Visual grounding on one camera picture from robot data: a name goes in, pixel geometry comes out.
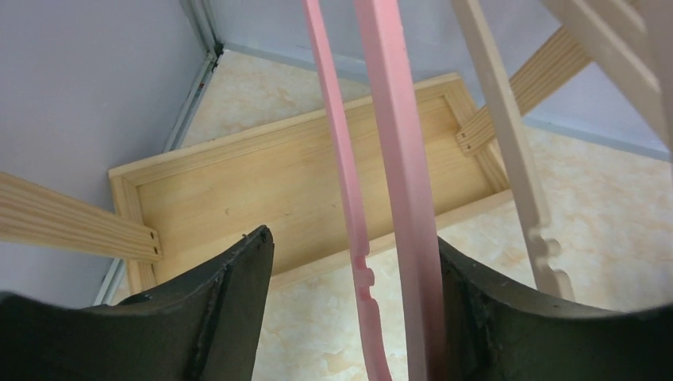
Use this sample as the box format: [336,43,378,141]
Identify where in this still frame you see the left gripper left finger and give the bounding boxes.
[1,226,275,380]

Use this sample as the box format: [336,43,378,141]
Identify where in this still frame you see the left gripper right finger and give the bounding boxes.
[439,241,672,380]

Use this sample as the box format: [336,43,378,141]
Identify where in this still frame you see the beige plastic hanger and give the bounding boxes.
[452,1,575,301]

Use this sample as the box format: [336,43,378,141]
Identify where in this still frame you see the pink plastic hanger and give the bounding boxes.
[303,1,448,380]

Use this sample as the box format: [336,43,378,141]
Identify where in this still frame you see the wooden hanger rack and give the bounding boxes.
[0,26,595,295]

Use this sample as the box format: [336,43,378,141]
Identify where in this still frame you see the aluminium rail frame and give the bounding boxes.
[94,1,224,305]

